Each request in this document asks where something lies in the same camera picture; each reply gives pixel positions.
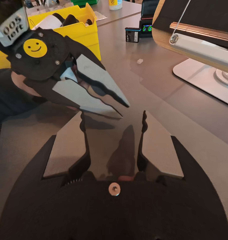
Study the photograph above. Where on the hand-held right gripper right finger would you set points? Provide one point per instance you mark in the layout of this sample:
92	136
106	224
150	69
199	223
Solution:
159	151

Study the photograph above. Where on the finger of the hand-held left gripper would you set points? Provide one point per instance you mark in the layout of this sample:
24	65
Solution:
99	75
76	95

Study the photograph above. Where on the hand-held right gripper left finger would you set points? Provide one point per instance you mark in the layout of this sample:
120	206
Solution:
68	150

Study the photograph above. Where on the yellow storage bin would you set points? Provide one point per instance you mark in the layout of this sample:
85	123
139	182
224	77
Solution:
83	37

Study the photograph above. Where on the dark rounded object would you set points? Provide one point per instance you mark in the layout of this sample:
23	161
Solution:
70	19

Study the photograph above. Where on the person's left hand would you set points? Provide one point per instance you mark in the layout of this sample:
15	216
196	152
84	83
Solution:
21	85

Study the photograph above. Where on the white paper roll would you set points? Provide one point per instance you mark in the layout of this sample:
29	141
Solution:
48	22

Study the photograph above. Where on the small clear plastic piece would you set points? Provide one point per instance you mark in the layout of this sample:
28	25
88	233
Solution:
140	61

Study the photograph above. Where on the white bottle yellow label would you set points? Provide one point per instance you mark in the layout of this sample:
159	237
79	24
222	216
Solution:
115	4

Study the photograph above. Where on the green storage bin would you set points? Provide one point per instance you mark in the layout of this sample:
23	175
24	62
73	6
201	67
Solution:
83	2

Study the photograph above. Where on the black battery charger case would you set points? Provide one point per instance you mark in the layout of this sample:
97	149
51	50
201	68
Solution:
146	16

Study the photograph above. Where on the white stand base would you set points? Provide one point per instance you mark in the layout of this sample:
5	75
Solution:
196	75

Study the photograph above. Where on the white stand ledge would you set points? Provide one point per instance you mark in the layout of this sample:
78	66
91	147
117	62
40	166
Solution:
200	48

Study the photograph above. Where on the black camera battery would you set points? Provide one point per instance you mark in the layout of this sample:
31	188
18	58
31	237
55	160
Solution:
132	35

